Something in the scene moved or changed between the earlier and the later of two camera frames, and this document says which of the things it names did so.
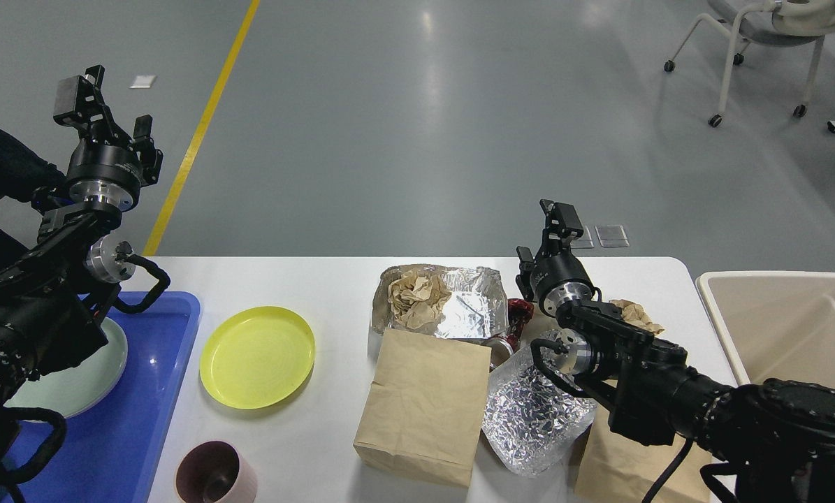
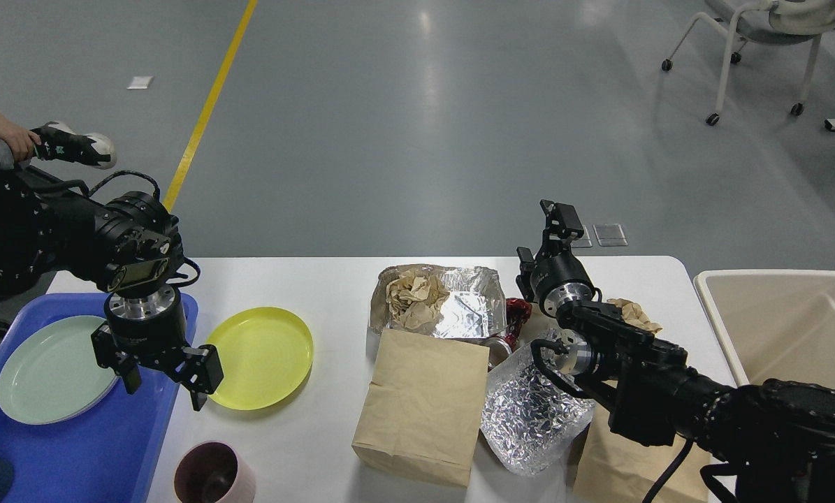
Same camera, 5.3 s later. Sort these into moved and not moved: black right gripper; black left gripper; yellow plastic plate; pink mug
Moved: black left gripper
Not moved: yellow plastic plate; pink mug; black right gripper
